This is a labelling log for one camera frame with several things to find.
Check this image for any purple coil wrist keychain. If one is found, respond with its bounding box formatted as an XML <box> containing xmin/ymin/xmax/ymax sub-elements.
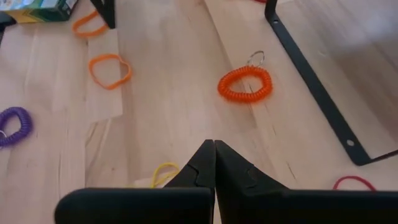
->
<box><xmin>0</xmin><ymin>106</ymin><xmax>34</xmax><ymax>148</ymax></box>

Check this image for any black perforated metal shelf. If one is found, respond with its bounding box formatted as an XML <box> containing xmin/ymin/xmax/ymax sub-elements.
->
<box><xmin>264</xmin><ymin>0</ymin><xmax>398</xmax><ymax>167</ymax></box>

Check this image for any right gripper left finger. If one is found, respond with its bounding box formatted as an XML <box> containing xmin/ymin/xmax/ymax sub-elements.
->
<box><xmin>54</xmin><ymin>139</ymin><xmax>216</xmax><ymax>224</ymax></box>

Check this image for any green yellow crayon box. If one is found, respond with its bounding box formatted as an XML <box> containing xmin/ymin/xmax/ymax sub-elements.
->
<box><xmin>0</xmin><ymin>0</ymin><xmax>79</xmax><ymax>24</ymax></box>

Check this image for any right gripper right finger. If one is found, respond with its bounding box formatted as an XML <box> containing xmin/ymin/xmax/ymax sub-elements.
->
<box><xmin>214</xmin><ymin>139</ymin><xmax>398</xmax><ymax>224</ymax></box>

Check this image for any orange rubber band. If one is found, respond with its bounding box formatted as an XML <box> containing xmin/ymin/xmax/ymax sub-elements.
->
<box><xmin>72</xmin><ymin>10</ymin><xmax>109</xmax><ymax>39</ymax></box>
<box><xmin>88</xmin><ymin>53</ymin><xmax>133</xmax><ymax>91</ymax></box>

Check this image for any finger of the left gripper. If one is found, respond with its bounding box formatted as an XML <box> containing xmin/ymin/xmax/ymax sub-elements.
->
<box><xmin>89</xmin><ymin>0</ymin><xmax>117</xmax><ymax>30</ymax></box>

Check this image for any orange coil wrist keychain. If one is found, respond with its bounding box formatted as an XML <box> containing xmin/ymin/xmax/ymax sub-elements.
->
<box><xmin>216</xmin><ymin>50</ymin><xmax>274</xmax><ymax>105</ymax></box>

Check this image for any yellow rubber band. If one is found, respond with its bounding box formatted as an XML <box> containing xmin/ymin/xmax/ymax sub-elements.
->
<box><xmin>150</xmin><ymin>161</ymin><xmax>181</xmax><ymax>189</ymax></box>

